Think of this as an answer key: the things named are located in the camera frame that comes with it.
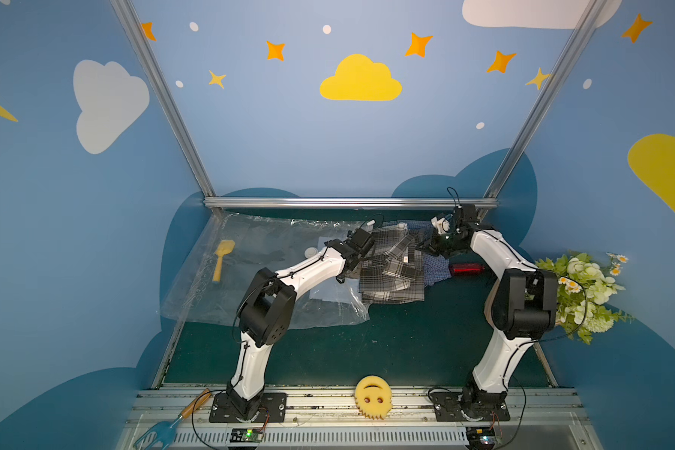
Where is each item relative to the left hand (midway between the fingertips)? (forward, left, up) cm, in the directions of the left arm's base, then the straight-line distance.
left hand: (352, 266), depth 94 cm
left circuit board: (-47, +27, -9) cm, 55 cm away
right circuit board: (-46, -34, -8) cm, 58 cm away
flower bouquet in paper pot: (-18, -54, +22) cm, 61 cm away
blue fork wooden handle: (-47, +47, -7) cm, 67 cm away
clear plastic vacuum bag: (+14, +46, -9) cm, 49 cm away
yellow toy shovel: (+12, +49, -7) cm, 51 cm away
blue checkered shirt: (+5, -32, -7) cm, 33 cm away
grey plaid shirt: (0, -14, -2) cm, 14 cm away
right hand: (+7, -24, +4) cm, 25 cm away
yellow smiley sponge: (-38, -6, -5) cm, 39 cm away
